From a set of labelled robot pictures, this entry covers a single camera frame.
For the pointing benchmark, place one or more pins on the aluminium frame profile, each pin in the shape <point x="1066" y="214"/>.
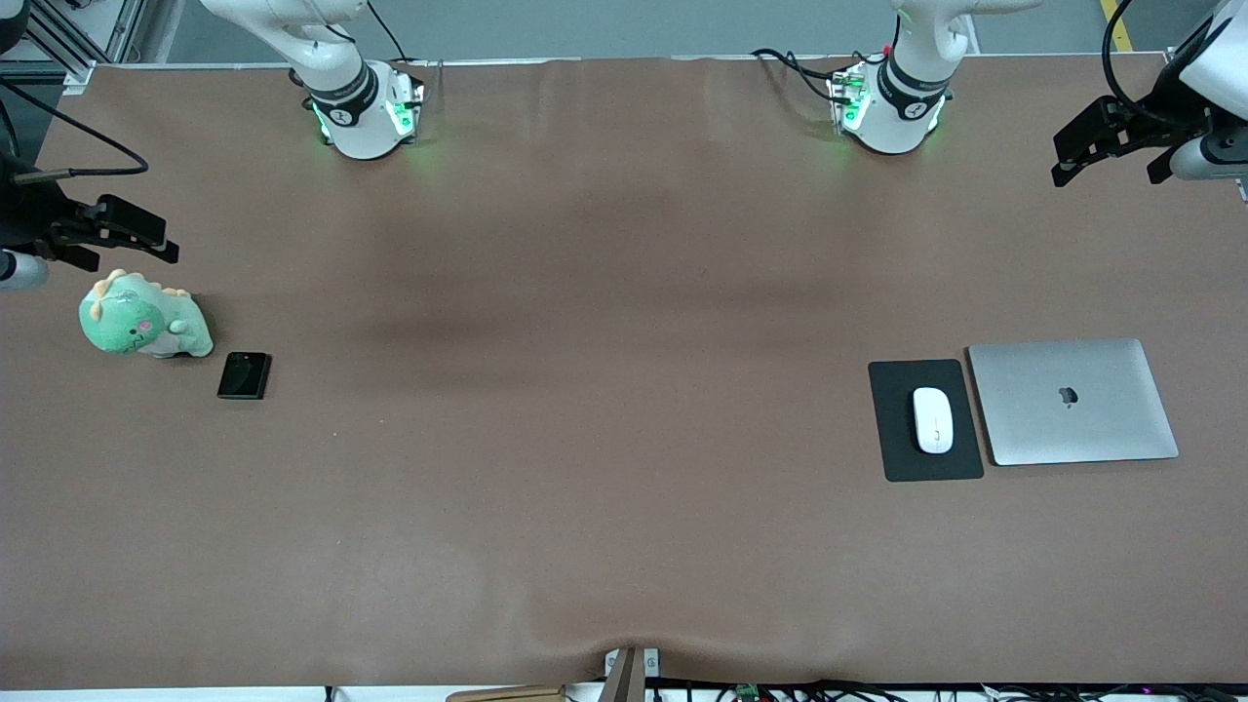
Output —
<point x="122" y="24"/>

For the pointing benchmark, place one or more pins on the white computer mouse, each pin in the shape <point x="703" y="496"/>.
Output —
<point x="933" y="421"/>

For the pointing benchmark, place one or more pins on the wooden board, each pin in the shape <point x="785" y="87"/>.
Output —
<point x="507" y="694"/>

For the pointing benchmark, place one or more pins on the black mouse pad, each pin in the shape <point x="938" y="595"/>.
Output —
<point x="892" y="458"/>

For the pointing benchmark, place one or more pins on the silver laptop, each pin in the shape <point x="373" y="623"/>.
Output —
<point x="1072" y="405"/>

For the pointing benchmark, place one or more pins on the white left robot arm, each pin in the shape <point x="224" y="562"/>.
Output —
<point x="897" y="107"/>

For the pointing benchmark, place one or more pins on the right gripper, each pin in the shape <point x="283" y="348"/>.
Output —
<point x="29" y="216"/>

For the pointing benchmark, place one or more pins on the metal table clamp bracket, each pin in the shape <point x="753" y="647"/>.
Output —
<point x="651" y="663"/>

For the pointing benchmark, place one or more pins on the black phone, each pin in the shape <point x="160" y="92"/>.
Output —
<point x="244" y="375"/>

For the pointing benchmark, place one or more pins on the brown table cover mat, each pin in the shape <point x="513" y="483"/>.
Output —
<point x="624" y="536"/>

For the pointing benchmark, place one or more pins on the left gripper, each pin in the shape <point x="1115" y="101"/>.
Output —
<point x="1162" y="118"/>

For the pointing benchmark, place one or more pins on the green dinosaur plush toy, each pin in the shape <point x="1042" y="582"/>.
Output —
<point x="132" y="322"/>

